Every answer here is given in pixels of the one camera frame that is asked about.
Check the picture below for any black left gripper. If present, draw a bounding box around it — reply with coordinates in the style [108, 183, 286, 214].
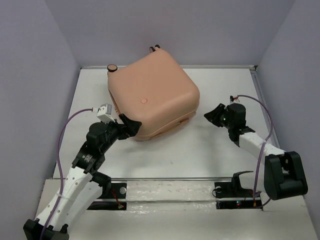
[101, 113, 142, 153]

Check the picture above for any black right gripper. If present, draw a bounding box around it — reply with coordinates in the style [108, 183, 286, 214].
[202, 102, 234, 129]

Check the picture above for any pink hard-shell suitcase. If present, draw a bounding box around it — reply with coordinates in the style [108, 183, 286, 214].
[107, 44, 200, 141]

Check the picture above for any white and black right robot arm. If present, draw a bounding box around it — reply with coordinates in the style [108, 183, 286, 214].
[204, 103, 308, 201]

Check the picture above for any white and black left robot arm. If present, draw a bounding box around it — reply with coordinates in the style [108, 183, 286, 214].
[23, 113, 142, 240]

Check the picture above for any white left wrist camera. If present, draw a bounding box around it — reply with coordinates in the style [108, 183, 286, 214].
[96, 103, 115, 124]

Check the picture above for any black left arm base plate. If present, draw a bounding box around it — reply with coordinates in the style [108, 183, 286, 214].
[87, 182, 127, 211]

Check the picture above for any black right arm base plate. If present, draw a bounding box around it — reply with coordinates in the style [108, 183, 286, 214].
[211, 181, 263, 210]

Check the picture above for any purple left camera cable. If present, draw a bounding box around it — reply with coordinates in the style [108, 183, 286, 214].
[38, 107, 98, 240]

